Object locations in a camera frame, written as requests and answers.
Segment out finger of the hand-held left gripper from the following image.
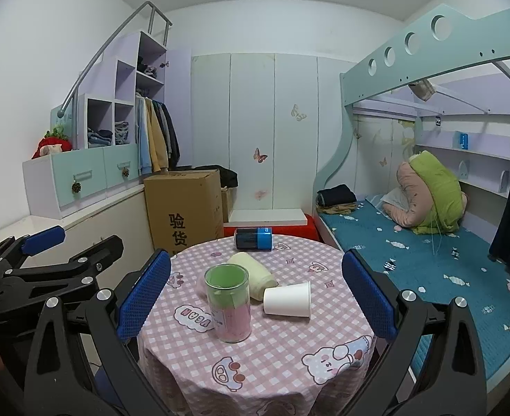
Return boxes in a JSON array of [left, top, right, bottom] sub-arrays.
[[4, 235, 124, 302], [0, 226, 66, 278]]

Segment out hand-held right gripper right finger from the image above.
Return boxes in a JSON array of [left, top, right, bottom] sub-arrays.
[[342, 249, 486, 416]]

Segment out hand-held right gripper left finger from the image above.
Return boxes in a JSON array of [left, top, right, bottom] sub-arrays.
[[23, 249, 172, 416]]

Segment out white paper cup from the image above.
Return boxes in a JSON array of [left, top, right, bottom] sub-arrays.
[[263, 281, 312, 318]]

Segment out cream yellow cup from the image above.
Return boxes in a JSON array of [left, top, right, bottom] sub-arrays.
[[227, 252, 279, 302]]

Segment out white low bench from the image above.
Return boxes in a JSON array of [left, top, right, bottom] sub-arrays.
[[0, 182, 148, 254]]

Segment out lilac stair cabinet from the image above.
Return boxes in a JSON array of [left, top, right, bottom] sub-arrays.
[[22, 30, 169, 220]]

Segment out clear cylinder with green pink cloths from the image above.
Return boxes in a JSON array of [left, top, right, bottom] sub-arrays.
[[204, 263, 253, 344]]

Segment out red stool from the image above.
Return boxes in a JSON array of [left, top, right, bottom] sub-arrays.
[[224, 214, 320, 242]]

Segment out blue printed bed sheet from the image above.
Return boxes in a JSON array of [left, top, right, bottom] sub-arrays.
[[324, 195, 510, 395]]

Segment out red plush toy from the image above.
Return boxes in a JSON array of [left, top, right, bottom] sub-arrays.
[[32, 125, 74, 159]]

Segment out large cardboard box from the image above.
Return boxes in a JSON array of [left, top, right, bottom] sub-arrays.
[[143, 169, 225, 257]]

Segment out white pillow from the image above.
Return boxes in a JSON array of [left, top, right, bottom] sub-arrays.
[[380, 188, 412, 218]]

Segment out round table pink checked cloth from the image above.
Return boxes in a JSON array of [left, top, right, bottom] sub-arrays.
[[137, 234, 377, 416]]

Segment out folded dark clothes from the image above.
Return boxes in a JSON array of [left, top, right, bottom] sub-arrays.
[[316, 184, 358, 216]]

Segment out folded jeans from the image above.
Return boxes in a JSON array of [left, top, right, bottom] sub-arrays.
[[87, 128, 113, 147]]

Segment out black and blue can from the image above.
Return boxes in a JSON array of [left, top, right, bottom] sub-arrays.
[[234, 226, 274, 251]]

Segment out green and pink quilt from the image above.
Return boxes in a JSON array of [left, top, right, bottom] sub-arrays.
[[396, 151, 468, 235]]

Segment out white board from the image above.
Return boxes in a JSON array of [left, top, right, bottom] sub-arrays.
[[228, 209, 308, 227]]

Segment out light blue hanging shirt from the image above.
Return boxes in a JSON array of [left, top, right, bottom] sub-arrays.
[[135, 95, 152, 175]]

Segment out tan hanging jacket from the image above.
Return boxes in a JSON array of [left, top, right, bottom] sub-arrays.
[[144, 97, 170, 173]]

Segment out black bag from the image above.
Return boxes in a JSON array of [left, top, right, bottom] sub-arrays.
[[190, 165, 239, 189]]

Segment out dark hanging jackets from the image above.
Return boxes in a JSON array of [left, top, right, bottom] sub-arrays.
[[160, 102, 181, 169]]

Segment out grey metal handrail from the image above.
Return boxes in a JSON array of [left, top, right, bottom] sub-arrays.
[[57, 2, 173, 139]]

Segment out dark clothes in cubby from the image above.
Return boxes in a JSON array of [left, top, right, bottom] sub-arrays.
[[137, 55, 159, 79]]

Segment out grey hanging bag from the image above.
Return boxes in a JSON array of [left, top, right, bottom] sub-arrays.
[[408, 80, 437, 102]]

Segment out white wardrobe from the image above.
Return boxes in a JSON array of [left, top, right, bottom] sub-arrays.
[[190, 52, 351, 226]]

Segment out teal bunk bed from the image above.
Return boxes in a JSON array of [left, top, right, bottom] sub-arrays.
[[313, 3, 510, 399]]

